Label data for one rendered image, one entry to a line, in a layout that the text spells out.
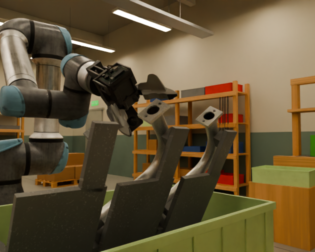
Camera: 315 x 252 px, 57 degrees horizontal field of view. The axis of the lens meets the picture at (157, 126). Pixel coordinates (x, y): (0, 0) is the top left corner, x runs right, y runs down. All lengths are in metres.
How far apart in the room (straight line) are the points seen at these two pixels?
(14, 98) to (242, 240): 0.61
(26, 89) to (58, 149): 0.36
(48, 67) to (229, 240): 0.80
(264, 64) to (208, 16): 1.87
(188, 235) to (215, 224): 0.08
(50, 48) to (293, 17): 5.34
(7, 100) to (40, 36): 0.39
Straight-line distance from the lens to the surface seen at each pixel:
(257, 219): 0.74
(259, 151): 5.97
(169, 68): 7.62
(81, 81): 0.74
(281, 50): 6.00
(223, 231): 0.63
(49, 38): 1.11
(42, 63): 1.11
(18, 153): 1.06
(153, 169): 0.65
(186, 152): 6.25
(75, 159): 7.95
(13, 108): 0.77
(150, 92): 0.64
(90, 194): 0.52
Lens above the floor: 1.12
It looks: 3 degrees up
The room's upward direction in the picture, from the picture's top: straight up
